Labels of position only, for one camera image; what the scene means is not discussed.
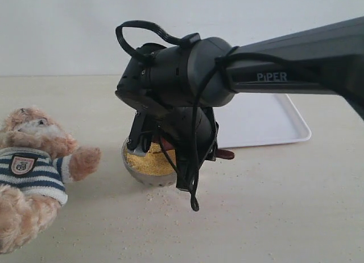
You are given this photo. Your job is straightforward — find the white plastic tray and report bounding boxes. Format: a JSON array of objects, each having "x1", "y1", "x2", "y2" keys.
[{"x1": 214, "y1": 93, "x2": 312, "y2": 149}]

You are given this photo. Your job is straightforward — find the steel bowl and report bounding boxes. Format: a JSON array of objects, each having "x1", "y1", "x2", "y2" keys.
[{"x1": 122, "y1": 139, "x2": 177, "y2": 187}]

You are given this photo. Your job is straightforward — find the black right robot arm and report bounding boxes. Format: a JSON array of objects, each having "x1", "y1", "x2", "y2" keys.
[{"x1": 115, "y1": 17, "x2": 363, "y2": 153}]

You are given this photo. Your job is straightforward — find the dark red wooden spoon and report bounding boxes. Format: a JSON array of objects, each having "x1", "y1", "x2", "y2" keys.
[{"x1": 152, "y1": 135, "x2": 235, "y2": 160}]

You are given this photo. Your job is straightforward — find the black cable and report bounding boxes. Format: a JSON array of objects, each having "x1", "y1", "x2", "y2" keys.
[{"x1": 115, "y1": 19, "x2": 336, "y2": 212}]

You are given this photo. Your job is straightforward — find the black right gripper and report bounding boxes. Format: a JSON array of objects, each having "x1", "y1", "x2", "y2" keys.
[{"x1": 115, "y1": 43, "x2": 171, "y2": 154}]

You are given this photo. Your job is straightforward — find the teddy bear striped sweater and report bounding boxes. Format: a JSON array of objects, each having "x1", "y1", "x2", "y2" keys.
[{"x1": 0, "y1": 105, "x2": 102, "y2": 246}]

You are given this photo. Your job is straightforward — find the yellow millet grain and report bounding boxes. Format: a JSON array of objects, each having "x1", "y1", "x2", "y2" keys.
[{"x1": 126, "y1": 142, "x2": 175, "y2": 176}]

